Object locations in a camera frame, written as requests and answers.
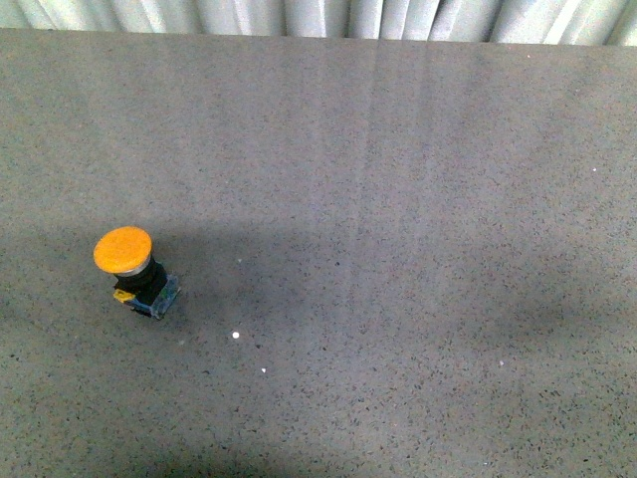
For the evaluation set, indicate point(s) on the white pleated curtain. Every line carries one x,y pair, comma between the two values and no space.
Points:
586,23

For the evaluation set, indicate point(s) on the yellow push button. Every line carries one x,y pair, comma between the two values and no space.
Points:
142,283

